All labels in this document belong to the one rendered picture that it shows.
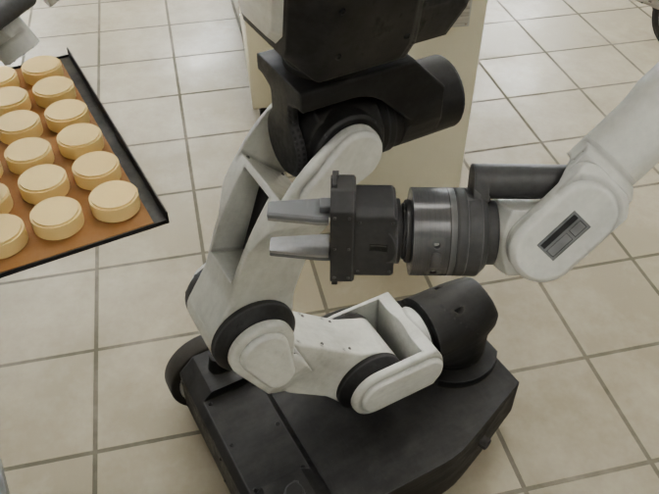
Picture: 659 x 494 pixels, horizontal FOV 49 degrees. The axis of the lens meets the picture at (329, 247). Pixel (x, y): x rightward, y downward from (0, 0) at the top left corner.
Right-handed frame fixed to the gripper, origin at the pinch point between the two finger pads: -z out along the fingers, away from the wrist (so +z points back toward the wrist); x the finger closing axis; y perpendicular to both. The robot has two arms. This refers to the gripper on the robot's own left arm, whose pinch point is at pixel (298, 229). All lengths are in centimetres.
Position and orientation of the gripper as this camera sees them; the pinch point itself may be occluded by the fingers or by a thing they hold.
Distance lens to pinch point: 72.3
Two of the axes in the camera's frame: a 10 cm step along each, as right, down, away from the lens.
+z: 10.0, 0.1, -0.1
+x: 0.0, -7.4, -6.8
